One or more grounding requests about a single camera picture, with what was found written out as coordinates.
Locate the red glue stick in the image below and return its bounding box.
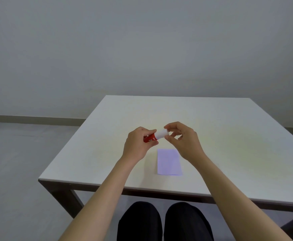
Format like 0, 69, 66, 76
143, 133, 159, 143

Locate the person's left forearm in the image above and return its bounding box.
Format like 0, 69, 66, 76
58, 156, 138, 241

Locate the person's left leg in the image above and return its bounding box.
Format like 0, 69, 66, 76
116, 201, 163, 241

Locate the person's left hand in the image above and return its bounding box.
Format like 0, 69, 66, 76
121, 126, 160, 165

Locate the person's right leg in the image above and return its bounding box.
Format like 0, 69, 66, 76
163, 202, 214, 241

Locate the person's leg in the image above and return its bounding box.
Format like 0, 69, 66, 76
163, 202, 214, 241
116, 201, 163, 241

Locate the person's right forearm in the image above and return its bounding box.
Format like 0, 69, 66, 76
188, 155, 293, 241

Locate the light purple paper sheet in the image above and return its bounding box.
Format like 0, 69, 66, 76
157, 148, 183, 176

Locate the olive skirting board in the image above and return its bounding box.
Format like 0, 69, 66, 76
0, 114, 293, 138

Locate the white table with dark frame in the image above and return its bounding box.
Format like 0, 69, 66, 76
38, 95, 293, 239

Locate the person's right hand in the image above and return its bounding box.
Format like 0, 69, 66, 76
163, 121, 208, 165

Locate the white glue stick cap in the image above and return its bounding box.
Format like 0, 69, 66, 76
155, 128, 170, 140

